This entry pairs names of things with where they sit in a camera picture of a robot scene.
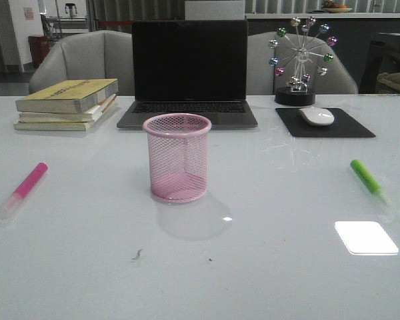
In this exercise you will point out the green highlighter pen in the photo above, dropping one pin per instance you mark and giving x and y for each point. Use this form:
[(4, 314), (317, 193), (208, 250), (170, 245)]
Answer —
[(368, 180)]

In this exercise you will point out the pink highlighter pen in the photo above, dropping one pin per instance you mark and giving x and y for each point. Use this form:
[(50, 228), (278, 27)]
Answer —
[(10, 206)]

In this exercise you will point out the pink mesh pen holder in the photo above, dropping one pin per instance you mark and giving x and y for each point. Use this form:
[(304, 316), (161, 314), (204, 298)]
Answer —
[(177, 144)]

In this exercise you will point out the grey open laptop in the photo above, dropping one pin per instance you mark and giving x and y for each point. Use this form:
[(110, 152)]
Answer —
[(197, 67)]

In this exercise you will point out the middle white book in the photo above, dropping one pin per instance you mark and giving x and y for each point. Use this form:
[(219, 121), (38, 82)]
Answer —
[(91, 115)]

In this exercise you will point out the white computer mouse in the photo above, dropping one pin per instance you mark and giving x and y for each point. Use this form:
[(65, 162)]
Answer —
[(317, 116)]

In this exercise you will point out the right grey armchair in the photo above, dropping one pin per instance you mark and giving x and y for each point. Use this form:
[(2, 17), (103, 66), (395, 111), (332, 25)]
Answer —
[(269, 66)]

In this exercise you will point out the grey armchair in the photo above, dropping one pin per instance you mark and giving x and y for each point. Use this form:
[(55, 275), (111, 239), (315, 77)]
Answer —
[(93, 55), (269, 66)]

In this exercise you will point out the ferris wheel desk ornament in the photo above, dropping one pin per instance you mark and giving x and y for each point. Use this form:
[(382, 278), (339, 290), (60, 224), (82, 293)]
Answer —
[(297, 90)]

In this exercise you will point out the left grey armchair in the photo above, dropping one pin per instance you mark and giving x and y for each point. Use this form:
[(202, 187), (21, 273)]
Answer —
[(93, 55)]

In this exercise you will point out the top yellow book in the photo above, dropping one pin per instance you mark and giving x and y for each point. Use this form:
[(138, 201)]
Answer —
[(70, 96)]

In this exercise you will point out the red barrier belt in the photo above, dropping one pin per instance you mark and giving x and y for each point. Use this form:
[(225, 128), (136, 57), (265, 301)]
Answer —
[(115, 23)]

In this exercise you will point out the bottom yellow-spined book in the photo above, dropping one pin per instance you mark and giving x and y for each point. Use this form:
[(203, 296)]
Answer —
[(49, 126)]

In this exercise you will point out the red trash bin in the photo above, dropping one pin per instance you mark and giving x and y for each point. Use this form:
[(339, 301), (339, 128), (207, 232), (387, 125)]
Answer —
[(39, 48)]

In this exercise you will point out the fruit bowl on counter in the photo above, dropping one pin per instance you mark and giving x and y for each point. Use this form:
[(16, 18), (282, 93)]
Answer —
[(334, 7)]

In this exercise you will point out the olive cushion seat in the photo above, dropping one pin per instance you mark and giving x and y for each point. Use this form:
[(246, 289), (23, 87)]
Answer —
[(390, 80)]

